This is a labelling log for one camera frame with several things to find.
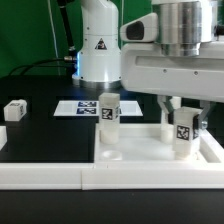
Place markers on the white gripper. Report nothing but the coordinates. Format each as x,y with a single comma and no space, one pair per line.
146,69

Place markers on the white square table top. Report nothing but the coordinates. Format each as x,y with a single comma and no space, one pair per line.
142,143

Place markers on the white U-shaped obstacle fence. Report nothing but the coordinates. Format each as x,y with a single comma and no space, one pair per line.
111,175

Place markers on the white marker base plate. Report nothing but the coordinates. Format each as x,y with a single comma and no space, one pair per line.
73,108

